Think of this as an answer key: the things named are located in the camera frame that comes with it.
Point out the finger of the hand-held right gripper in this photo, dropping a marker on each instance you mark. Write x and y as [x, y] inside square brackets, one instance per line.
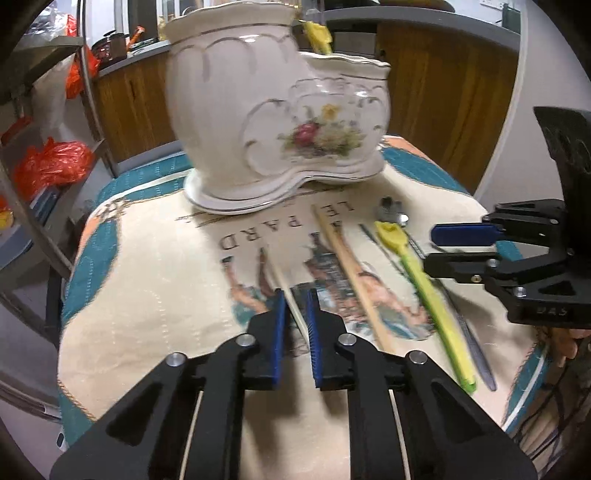
[457, 266]
[461, 234]

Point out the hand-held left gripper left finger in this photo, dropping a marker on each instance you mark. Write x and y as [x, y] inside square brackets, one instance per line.
[278, 337]

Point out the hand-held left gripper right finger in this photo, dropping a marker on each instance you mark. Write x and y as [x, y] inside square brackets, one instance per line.
[315, 337]

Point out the short yellow-green plastic tool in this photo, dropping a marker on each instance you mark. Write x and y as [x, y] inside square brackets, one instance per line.
[429, 300]

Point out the white floral ceramic utensil holder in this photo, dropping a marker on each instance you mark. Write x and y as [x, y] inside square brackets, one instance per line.
[221, 115]

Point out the long yellow-green plastic tool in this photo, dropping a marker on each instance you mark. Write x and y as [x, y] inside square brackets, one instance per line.
[318, 37]

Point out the person's right hand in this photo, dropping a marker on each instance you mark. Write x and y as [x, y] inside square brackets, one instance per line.
[564, 346]

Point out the small round metal tool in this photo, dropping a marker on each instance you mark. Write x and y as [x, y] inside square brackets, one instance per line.
[390, 211]

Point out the printed quilted tablecloth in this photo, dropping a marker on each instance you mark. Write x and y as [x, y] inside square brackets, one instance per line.
[161, 277]

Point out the wooden base cabinets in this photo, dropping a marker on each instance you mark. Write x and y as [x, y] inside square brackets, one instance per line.
[438, 92]

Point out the white ceramic holder saucer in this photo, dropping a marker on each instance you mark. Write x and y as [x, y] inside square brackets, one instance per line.
[217, 203]

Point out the grey kitchen countertop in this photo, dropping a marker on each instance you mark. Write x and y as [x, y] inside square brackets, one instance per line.
[415, 18]

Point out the crumpled red plastic bag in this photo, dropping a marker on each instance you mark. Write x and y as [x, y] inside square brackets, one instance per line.
[55, 161]

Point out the metal shelf rack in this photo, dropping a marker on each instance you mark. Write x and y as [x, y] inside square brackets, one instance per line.
[87, 115]

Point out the yellow object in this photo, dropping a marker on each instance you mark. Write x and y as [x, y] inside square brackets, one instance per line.
[4, 214]

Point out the white plastic bag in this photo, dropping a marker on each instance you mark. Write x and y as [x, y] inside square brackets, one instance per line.
[55, 101]

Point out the hanging red plastic bag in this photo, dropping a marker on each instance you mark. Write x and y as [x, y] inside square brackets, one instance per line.
[76, 78]

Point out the dark red pressure cooker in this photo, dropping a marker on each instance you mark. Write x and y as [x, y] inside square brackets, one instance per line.
[111, 46]

